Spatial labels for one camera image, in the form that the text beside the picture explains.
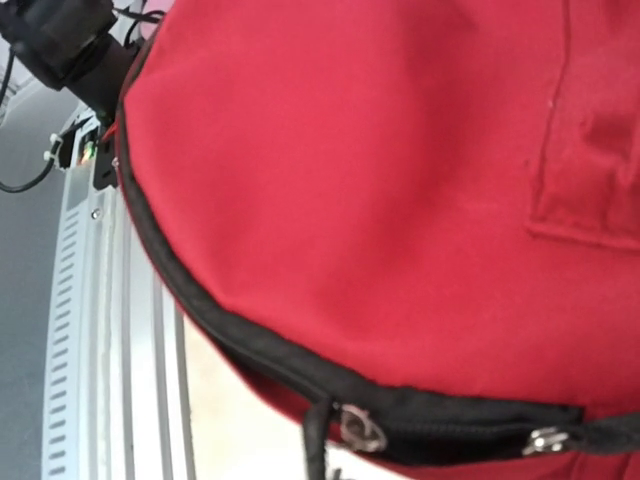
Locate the red backpack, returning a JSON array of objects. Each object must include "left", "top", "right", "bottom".
[{"left": 116, "top": 1, "right": 639, "bottom": 479}]

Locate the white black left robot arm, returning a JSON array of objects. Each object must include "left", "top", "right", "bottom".
[{"left": 1, "top": 1, "right": 164, "bottom": 125}]

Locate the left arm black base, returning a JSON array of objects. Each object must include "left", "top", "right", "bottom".
[{"left": 43, "top": 117, "right": 118, "bottom": 191}]

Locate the pink plate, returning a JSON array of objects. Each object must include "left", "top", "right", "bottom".
[{"left": 140, "top": 0, "right": 174, "bottom": 39}]

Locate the aluminium front rail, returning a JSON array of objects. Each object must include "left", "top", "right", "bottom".
[{"left": 41, "top": 166, "right": 195, "bottom": 479}]

